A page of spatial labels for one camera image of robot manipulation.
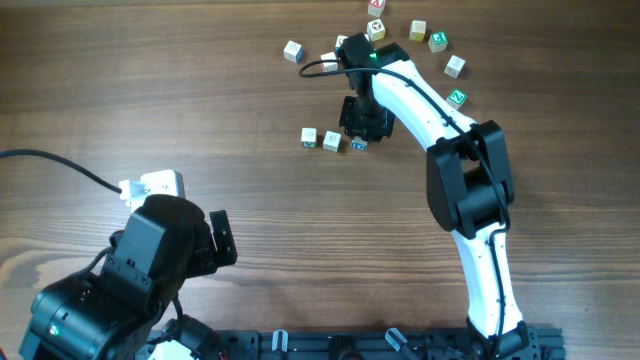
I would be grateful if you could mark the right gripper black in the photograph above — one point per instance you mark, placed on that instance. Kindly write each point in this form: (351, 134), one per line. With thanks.
(371, 135)

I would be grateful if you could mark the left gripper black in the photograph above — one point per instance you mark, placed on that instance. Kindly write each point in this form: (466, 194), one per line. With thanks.
(205, 260)

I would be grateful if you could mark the wooden block red picture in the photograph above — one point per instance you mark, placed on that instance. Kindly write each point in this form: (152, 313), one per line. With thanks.
(359, 144)

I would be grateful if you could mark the wooden block number nine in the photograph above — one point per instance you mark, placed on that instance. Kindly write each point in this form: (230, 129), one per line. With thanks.
(332, 141)

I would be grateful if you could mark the wooden block number six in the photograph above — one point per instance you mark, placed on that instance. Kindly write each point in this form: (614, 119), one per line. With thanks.
(309, 137)

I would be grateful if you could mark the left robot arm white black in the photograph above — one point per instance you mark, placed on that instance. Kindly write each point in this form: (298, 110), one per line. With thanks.
(133, 301)

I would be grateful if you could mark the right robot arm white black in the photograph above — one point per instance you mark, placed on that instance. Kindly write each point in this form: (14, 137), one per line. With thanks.
(469, 181)

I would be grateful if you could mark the wooden block number eight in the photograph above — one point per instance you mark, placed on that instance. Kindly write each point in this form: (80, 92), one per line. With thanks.
(329, 62)

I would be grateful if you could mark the blue sided wooden block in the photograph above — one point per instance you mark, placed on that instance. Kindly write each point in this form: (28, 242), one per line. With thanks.
(339, 41)

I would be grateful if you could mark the yellow wooden block with animal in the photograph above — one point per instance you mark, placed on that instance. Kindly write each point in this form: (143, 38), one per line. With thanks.
(375, 30)

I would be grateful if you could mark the blue edged wooden block left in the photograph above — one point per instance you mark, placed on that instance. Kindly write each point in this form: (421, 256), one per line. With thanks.
(293, 51)

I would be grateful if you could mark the green Z wooden block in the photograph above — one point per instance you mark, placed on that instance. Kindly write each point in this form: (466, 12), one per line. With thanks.
(456, 98)

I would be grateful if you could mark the yellow plain wooden block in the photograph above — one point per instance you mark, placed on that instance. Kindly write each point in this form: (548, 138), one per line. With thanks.
(417, 30)

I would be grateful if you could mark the green letter wooden block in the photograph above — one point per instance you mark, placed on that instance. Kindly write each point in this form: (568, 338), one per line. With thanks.
(438, 41)

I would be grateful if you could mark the red X wooden block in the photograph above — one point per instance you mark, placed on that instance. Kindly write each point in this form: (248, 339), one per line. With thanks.
(376, 7)

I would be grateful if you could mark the white wooden block far right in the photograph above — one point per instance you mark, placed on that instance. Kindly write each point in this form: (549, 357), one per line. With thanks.
(454, 66)

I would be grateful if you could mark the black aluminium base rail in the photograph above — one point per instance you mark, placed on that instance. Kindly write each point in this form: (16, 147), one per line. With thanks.
(543, 343)

